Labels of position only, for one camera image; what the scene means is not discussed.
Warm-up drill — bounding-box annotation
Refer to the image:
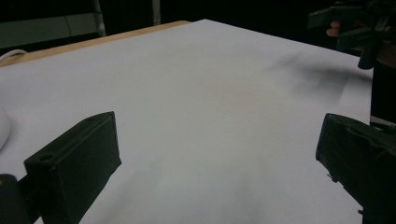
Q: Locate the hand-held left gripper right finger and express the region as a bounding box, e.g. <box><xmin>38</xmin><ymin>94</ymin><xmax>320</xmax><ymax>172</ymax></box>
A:
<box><xmin>315</xmin><ymin>112</ymin><xmax>396</xmax><ymax>224</ymax></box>

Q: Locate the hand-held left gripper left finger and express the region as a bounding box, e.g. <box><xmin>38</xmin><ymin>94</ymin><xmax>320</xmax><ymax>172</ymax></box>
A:
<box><xmin>23</xmin><ymin>110</ymin><xmax>122</xmax><ymax>224</ymax></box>

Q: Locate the white rounded object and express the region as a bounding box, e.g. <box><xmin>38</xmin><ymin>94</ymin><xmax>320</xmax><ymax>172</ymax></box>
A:
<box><xmin>0</xmin><ymin>106</ymin><xmax>12</xmax><ymax>151</ymax></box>

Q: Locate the white table cover sheet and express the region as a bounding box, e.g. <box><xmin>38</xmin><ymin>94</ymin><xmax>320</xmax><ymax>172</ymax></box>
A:
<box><xmin>0</xmin><ymin>19</ymin><xmax>374</xmax><ymax>224</ymax></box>

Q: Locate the grey panel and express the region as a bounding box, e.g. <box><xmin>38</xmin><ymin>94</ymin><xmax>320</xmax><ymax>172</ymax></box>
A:
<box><xmin>0</xmin><ymin>13</ymin><xmax>101</xmax><ymax>50</ymax></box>

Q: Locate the metal stand pole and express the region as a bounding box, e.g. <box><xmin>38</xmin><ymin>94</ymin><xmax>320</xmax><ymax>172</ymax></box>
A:
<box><xmin>92</xmin><ymin>0</ymin><xmax>107</xmax><ymax>37</ymax></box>
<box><xmin>151</xmin><ymin>0</ymin><xmax>162</xmax><ymax>26</ymax></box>

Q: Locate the white cable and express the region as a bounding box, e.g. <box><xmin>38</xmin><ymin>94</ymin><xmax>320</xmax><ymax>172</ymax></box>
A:
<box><xmin>0</xmin><ymin>49</ymin><xmax>29</xmax><ymax>63</ymax></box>

